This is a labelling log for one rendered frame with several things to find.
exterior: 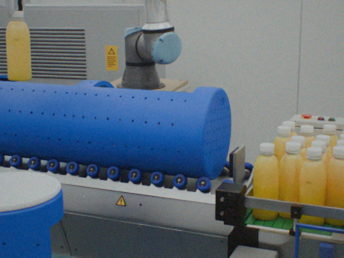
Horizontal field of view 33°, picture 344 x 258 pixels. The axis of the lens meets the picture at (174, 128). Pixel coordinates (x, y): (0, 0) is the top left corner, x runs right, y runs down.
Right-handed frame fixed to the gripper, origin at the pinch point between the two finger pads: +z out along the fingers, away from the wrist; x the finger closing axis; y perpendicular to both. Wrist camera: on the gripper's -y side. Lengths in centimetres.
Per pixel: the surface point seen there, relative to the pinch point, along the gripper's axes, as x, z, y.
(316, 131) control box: -41, 37, -85
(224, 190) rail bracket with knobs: 7, 45, -69
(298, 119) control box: -42, 34, -79
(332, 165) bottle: -5, 38, -95
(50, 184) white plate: 28, 42, -29
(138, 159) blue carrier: -4, 43, -38
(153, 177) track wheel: -6, 48, -42
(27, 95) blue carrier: -6.6, 26.6, 2.7
